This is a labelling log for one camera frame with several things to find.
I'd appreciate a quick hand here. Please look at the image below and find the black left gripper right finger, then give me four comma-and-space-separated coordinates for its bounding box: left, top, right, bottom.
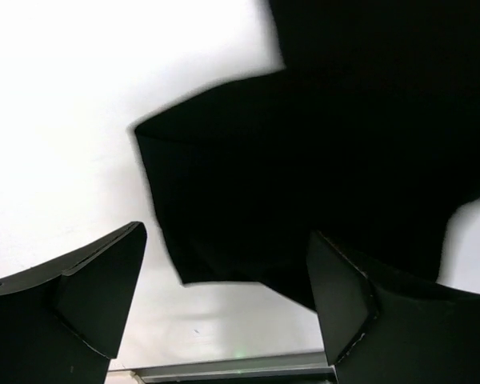
307, 232, 480, 384

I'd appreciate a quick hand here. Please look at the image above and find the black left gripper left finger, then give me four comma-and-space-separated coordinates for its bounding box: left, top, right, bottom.
0, 222, 147, 384

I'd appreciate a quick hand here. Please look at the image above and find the black t shirt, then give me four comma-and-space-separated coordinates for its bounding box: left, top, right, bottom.
134, 1, 480, 308

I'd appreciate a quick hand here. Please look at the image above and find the aluminium table rail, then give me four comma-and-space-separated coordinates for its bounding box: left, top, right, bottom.
105, 352, 337, 383

